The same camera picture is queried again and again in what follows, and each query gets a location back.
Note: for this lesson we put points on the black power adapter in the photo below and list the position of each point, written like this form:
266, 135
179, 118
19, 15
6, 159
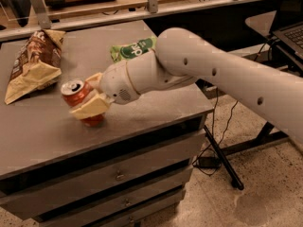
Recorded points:
209, 162

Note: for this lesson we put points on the black laptop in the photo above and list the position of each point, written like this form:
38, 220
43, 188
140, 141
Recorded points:
288, 25

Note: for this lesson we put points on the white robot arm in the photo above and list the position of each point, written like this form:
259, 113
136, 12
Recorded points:
179, 58

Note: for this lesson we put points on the brown chip bag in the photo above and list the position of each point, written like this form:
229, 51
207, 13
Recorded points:
37, 65

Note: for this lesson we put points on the green chip bag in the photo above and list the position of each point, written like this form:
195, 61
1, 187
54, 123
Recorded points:
131, 51

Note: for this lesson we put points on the red coke can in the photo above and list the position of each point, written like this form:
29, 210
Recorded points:
76, 93

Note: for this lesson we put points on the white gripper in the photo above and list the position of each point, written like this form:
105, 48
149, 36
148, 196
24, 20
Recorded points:
115, 81

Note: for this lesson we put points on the black table stand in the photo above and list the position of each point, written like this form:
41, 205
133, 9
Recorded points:
265, 136

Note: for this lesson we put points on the grey drawer cabinet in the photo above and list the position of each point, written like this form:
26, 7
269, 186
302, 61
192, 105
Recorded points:
62, 173

